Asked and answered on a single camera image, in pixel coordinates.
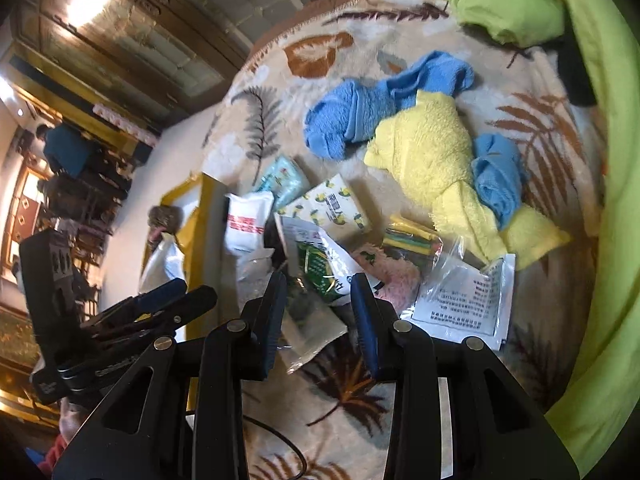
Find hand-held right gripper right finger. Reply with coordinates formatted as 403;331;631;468
349;272;581;480

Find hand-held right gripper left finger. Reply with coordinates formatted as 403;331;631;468
52;271;289;480

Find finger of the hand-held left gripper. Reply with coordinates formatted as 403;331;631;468
87;278;189;325
92;285;219;347

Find yellow cardboard box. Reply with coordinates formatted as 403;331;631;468
141;172;233;411

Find green and white packet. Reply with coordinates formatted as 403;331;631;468
279;215;369;308

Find yellow towel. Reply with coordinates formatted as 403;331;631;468
363;91;572;268

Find small blue towel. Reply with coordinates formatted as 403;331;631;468
471;133;529;231

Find large blue towel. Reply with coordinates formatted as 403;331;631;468
304;50;476;161

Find person's left forearm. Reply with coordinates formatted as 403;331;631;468
40;399;101;476

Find white plastic bag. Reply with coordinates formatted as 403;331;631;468
141;239;187;296

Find clear plastic bag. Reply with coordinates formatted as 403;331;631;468
235;254;349;374

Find pink fluffy item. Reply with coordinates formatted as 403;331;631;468
350;242;424;311

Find brown fluffy item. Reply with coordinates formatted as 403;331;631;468
149;205;182;241

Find white printed sachet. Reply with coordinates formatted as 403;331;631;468
400;252;517;351

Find striped coloured packet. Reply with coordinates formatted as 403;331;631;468
382;214;444;264

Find white packet with red print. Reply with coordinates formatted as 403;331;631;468
223;191;276;256

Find lemon print tissue packet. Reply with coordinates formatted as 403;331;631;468
276;174;374;237

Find teal tissue packet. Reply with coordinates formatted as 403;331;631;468
255;155;307;206

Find row of pink white boxes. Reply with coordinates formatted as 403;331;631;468
92;102;162;139

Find wooden glass cabinet doors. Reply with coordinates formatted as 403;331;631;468
10;0;257;127

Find leaf print blanket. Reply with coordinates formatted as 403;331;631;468
200;0;608;480

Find black cable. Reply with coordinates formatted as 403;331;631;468
187;410;307;480

